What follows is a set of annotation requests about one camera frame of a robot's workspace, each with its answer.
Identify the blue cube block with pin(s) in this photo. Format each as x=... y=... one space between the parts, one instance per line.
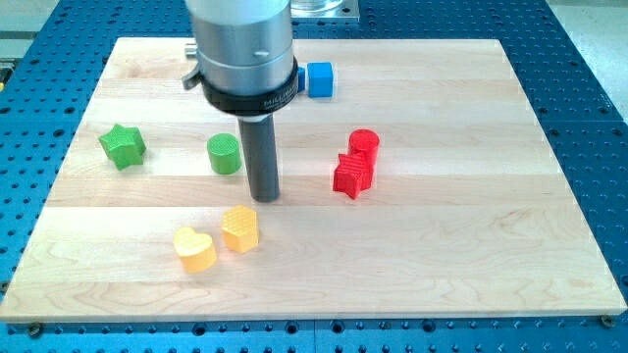
x=320 y=79

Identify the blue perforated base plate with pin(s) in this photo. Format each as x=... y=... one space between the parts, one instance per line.
x=51 y=86

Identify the green cylinder block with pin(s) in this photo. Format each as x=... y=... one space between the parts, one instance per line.
x=223 y=150

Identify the wooden board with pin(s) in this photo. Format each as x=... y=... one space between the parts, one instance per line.
x=468 y=215

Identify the red cylinder block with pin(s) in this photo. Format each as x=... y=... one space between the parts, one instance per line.
x=366 y=142

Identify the blue block behind arm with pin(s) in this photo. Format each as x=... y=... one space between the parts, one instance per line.
x=300 y=79

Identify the red star block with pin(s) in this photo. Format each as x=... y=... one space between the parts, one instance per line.
x=352 y=175

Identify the yellow hexagon block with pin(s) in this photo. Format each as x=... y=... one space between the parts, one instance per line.
x=240 y=229

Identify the green star block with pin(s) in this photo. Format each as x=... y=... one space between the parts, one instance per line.
x=124 y=146

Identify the yellow heart block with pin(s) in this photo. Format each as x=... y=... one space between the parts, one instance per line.
x=195 y=250

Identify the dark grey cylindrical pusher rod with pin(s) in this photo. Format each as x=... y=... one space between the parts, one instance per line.
x=258 y=141

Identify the clear robot base mount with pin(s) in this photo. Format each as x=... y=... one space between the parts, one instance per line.
x=319 y=10

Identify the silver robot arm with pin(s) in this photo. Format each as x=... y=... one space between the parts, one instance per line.
x=247 y=69

